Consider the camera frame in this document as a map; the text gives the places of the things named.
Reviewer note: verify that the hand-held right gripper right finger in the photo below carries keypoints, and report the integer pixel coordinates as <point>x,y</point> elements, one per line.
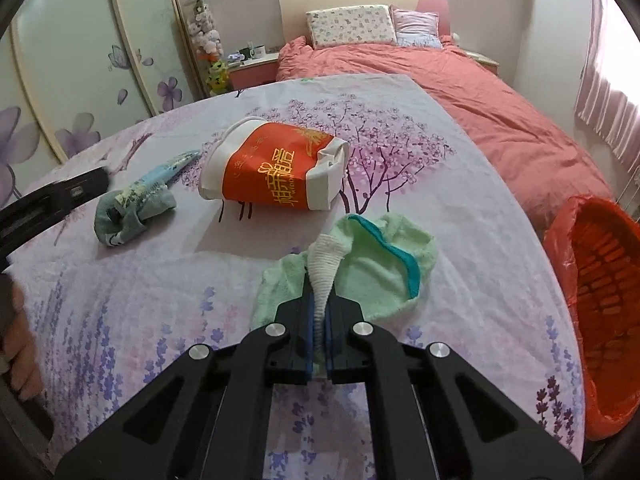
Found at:
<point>330,335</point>

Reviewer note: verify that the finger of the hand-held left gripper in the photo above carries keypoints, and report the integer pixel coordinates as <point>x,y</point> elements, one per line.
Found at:
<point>60,197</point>

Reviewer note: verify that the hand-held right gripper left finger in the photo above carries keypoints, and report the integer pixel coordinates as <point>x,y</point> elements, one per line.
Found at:
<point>310,330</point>

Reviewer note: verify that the white ribbed paper towel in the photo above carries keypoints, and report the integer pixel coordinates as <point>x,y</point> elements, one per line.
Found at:
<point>325,265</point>

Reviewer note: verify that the blue patterned sock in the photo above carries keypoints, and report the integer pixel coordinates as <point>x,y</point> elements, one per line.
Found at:
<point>130,205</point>

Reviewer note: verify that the orange trash basket with liner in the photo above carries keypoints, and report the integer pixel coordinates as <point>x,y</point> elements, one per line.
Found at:
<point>610,285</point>

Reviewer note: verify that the person's left hand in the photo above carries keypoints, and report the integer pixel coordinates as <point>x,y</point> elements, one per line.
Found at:
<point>22,355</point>

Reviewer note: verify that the light green towel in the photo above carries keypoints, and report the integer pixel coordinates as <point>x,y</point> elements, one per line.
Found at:
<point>380,275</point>

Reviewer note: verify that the floral sliding door wardrobe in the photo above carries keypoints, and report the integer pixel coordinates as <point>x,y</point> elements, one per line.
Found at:
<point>75,60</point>

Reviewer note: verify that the orange white tissue pack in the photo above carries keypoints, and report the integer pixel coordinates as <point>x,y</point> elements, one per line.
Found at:
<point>270,165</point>

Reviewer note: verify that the yellow green plush toy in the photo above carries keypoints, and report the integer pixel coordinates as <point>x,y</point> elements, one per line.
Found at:
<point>217,77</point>

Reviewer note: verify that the hanging plush toys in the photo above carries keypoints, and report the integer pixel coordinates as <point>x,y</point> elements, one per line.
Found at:
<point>205,35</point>

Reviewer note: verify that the pink nightstand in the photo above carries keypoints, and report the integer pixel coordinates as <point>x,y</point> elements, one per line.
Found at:
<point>250,75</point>

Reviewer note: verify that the pink duvet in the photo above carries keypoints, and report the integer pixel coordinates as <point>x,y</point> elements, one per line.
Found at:
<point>475,95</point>

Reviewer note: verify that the white floral pillow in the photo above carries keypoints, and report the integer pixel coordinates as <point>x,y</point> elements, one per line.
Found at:
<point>350,25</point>

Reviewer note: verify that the beige nightstand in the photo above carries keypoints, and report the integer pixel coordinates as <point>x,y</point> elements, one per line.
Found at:
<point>487,62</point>

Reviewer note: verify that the pink striped pillow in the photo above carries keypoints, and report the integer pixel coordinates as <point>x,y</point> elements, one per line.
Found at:
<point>415,27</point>

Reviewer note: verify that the pink striped curtain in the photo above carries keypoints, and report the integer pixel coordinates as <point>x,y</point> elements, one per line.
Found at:
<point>610,85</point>

